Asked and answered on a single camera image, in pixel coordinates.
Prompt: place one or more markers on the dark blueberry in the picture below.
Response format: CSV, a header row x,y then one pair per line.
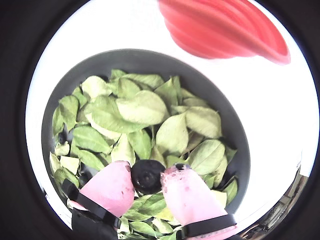
x,y
146,176
61,137

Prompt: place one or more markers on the pink padded gripper finger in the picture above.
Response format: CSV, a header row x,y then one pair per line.
x,y
110,190
190,197

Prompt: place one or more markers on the dark grey bowl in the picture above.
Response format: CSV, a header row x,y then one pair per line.
x,y
150,60

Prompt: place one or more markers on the red collapsible cup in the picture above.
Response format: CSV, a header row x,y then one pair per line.
x,y
225,30

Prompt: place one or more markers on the green leaf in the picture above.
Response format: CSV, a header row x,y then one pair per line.
x,y
96,86
57,121
66,175
142,107
207,156
123,150
141,143
90,138
110,116
127,87
147,80
54,162
62,148
90,160
80,96
172,133
70,162
203,121
117,73
167,92
68,108

